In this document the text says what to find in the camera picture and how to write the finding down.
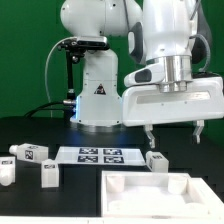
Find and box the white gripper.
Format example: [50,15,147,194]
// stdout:
[122,76,224,148]

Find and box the white square table top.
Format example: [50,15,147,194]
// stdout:
[101,171,224,222]

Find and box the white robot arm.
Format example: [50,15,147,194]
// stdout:
[60,0,224,137]

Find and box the white marker sheet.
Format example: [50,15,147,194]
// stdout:
[55,146,145,166]

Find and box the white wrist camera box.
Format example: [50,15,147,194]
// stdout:
[124,63,165,87]

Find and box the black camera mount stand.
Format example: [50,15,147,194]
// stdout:
[57,36,110,117]

